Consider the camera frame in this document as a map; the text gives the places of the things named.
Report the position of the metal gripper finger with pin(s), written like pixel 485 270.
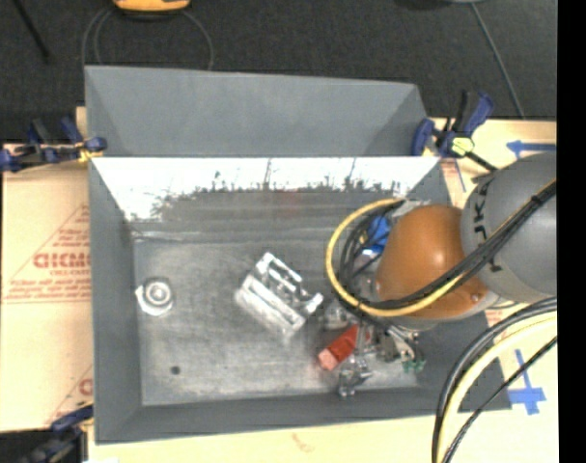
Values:
pixel 353 379
pixel 335 316

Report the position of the red-brown flat block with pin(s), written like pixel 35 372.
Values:
pixel 338 350

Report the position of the clear plastic rack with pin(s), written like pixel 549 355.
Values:
pixel 275 292

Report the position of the blue object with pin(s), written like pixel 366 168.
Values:
pixel 378 232

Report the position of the grey metal bin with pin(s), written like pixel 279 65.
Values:
pixel 215 345

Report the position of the brown cardboard board red print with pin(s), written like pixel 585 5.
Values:
pixel 41 239

